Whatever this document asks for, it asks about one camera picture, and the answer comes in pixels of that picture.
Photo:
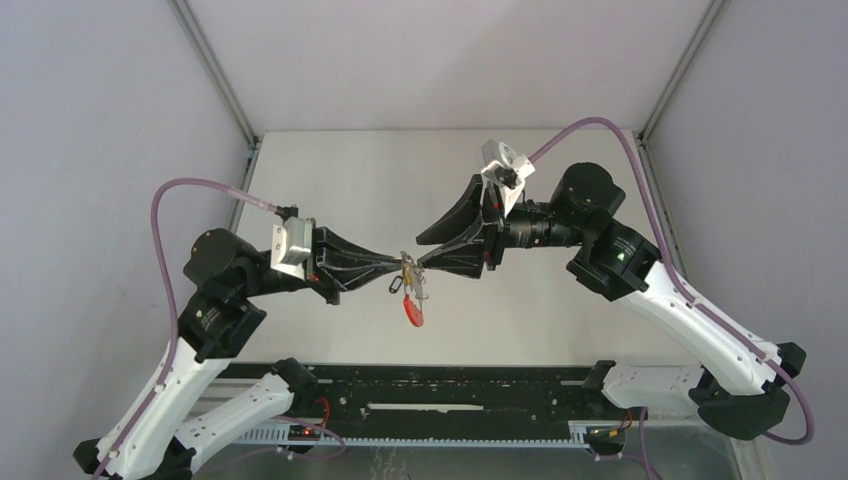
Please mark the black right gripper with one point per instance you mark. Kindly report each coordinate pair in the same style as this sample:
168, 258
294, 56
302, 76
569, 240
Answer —
485, 242

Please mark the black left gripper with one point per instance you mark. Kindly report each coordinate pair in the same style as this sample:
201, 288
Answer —
330, 243

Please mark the red-handled metal key holder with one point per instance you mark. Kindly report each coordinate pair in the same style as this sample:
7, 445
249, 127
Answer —
413, 280

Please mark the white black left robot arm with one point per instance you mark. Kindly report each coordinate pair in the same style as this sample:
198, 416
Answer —
158, 438

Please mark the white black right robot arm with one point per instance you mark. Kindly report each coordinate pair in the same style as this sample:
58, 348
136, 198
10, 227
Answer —
737, 383

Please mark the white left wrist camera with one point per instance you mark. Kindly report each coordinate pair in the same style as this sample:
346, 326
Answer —
291, 247

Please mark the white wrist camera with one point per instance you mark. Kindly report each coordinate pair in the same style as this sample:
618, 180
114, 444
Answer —
291, 247
507, 170

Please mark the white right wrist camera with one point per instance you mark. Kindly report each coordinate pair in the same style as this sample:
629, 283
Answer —
507, 170

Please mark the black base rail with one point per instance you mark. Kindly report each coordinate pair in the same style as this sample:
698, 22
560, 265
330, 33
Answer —
446, 403

